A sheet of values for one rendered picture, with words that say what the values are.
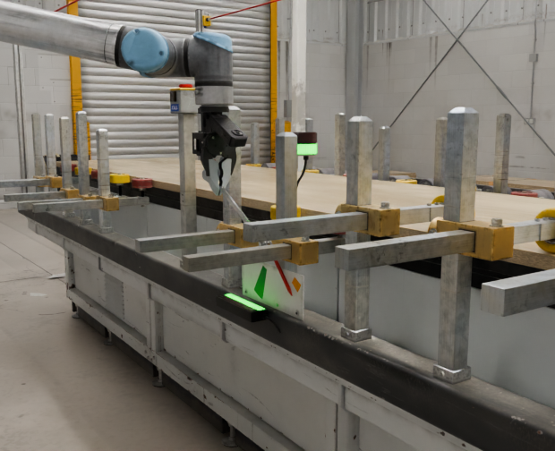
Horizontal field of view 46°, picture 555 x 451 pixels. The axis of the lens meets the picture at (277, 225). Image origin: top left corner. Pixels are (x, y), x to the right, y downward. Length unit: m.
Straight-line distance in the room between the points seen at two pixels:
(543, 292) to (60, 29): 1.12
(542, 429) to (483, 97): 9.13
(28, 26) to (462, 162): 0.95
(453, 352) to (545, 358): 0.22
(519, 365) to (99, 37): 1.07
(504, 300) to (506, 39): 9.24
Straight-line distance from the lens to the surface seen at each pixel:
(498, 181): 2.43
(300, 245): 1.42
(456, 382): 1.16
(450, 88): 10.43
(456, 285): 1.11
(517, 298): 0.74
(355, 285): 1.30
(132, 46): 1.45
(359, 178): 1.26
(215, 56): 1.57
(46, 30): 1.53
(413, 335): 1.52
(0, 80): 9.16
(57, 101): 9.33
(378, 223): 1.21
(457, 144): 1.08
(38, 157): 3.56
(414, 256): 0.97
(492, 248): 1.04
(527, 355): 1.33
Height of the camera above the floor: 1.13
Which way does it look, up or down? 9 degrees down
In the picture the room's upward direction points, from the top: straight up
